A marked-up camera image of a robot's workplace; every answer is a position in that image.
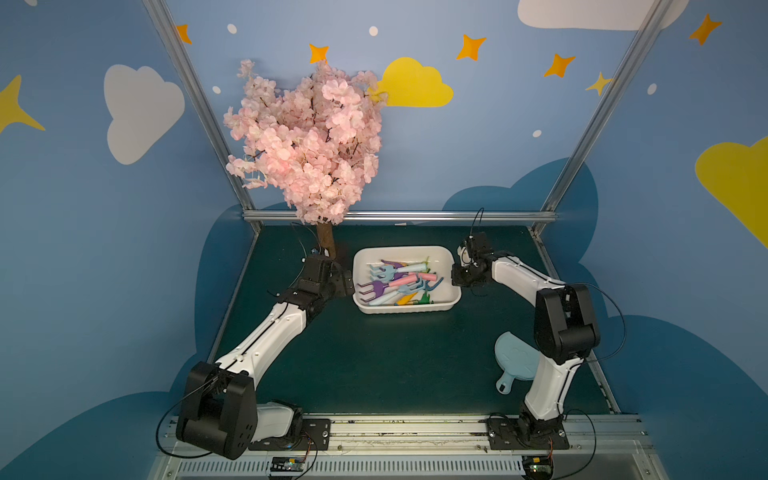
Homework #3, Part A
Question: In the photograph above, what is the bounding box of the white plastic storage box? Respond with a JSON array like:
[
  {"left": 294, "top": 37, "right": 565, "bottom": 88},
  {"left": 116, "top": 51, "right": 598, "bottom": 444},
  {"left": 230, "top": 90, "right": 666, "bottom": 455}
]
[{"left": 352, "top": 246, "right": 462, "bottom": 315}]

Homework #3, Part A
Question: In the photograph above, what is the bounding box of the green rake wooden handle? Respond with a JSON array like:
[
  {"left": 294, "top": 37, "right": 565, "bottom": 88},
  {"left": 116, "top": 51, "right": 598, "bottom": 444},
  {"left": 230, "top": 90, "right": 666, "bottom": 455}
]
[{"left": 410, "top": 292, "right": 433, "bottom": 305}]

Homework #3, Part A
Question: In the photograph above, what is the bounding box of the light blue hand fork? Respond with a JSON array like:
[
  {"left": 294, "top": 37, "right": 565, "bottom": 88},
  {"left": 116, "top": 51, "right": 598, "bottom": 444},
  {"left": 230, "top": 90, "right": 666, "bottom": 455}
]
[
  {"left": 368, "top": 262, "right": 428, "bottom": 282},
  {"left": 367, "top": 277, "right": 443, "bottom": 306}
]

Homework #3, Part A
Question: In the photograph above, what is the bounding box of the purple fork pink handle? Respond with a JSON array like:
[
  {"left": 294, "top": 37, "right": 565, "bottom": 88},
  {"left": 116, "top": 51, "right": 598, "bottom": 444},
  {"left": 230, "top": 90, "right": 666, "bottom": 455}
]
[{"left": 371, "top": 259, "right": 429, "bottom": 273}]

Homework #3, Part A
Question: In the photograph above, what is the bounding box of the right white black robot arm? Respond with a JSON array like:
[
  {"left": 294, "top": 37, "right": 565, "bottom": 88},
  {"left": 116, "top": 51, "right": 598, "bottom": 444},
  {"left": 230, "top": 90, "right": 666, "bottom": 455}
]
[{"left": 451, "top": 233, "right": 600, "bottom": 450}]

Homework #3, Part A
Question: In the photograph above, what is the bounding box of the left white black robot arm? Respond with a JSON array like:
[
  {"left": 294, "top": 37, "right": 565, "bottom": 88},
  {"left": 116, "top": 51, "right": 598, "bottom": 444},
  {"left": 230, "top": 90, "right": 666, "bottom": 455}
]
[{"left": 175, "top": 255, "right": 355, "bottom": 460}]

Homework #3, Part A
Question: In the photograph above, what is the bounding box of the light blue leaf-shaped plate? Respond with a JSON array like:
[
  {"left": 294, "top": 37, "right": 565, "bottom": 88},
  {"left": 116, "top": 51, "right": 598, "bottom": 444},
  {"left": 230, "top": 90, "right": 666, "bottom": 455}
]
[{"left": 494, "top": 331, "right": 539, "bottom": 395}]

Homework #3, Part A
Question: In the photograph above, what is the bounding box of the pink cherry blossom tree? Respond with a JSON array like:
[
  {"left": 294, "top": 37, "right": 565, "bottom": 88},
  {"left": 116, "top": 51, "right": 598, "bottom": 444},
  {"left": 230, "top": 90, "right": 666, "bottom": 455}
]
[{"left": 223, "top": 60, "right": 386, "bottom": 257}]

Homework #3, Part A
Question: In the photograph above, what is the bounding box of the left green circuit board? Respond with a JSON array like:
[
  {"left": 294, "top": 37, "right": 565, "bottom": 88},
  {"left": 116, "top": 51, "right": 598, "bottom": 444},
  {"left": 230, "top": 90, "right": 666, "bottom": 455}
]
[{"left": 269, "top": 457, "right": 306, "bottom": 476}]

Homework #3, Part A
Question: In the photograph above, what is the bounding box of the green circuit board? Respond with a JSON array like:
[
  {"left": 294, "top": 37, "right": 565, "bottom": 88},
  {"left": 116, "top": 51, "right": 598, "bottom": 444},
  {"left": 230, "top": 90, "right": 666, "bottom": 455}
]
[
  {"left": 522, "top": 456, "right": 553, "bottom": 480},
  {"left": 269, "top": 457, "right": 306, "bottom": 476}
]

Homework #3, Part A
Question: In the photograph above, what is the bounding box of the right green circuit board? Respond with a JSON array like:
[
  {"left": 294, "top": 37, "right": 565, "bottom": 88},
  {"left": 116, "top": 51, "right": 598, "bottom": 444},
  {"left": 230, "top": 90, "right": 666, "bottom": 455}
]
[{"left": 522, "top": 456, "right": 553, "bottom": 480}]

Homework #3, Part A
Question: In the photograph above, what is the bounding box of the dark square tree base plate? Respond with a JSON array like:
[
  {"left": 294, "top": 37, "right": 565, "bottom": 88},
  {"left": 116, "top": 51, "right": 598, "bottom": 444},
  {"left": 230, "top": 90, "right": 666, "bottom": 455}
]
[{"left": 335, "top": 242, "right": 351, "bottom": 271}]

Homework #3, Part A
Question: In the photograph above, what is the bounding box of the purple rake pink handle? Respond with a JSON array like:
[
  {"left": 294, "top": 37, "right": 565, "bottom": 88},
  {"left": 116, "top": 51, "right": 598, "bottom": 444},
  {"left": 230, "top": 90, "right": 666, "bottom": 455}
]
[{"left": 356, "top": 273, "right": 438, "bottom": 301}]

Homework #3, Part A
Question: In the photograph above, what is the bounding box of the horizontal aluminium frame bar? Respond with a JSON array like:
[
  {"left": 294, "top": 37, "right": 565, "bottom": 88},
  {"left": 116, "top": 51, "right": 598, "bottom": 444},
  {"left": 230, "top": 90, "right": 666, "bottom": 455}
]
[{"left": 242, "top": 209, "right": 558, "bottom": 224}]

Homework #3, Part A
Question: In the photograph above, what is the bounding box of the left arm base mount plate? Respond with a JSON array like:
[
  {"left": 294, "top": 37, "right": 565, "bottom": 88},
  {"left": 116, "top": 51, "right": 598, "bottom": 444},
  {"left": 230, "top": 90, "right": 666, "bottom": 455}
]
[{"left": 248, "top": 418, "right": 332, "bottom": 451}]

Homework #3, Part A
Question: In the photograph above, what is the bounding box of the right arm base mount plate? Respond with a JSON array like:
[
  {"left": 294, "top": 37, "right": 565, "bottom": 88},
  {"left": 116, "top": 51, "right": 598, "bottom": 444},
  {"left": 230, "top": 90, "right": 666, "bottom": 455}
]
[{"left": 485, "top": 413, "right": 570, "bottom": 451}]

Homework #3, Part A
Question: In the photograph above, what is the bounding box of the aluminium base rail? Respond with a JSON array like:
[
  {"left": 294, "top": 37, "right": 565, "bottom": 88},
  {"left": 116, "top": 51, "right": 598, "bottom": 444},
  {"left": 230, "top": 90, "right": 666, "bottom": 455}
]
[{"left": 148, "top": 412, "right": 668, "bottom": 479}]

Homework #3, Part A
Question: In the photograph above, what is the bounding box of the left diagonal aluminium frame bar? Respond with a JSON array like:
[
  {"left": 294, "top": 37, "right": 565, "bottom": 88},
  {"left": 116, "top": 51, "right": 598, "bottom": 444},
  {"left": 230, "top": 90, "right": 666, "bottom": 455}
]
[{"left": 142, "top": 0, "right": 262, "bottom": 236}]

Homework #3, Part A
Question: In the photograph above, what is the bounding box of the diagonal aluminium frame bar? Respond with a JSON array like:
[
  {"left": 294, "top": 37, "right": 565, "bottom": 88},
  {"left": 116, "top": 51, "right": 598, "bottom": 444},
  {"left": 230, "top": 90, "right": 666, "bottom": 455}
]
[
  {"left": 142, "top": 0, "right": 262, "bottom": 236},
  {"left": 531, "top": 0, "right": 674, "bottom": 240}
]

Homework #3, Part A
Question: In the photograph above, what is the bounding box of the right diagonal aluminium frame bar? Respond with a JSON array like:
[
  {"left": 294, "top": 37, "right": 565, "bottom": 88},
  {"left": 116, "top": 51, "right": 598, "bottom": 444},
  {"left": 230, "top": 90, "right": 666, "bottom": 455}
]
[{"left": 531, "top": 0, "right": 674, "bottom": 240}]

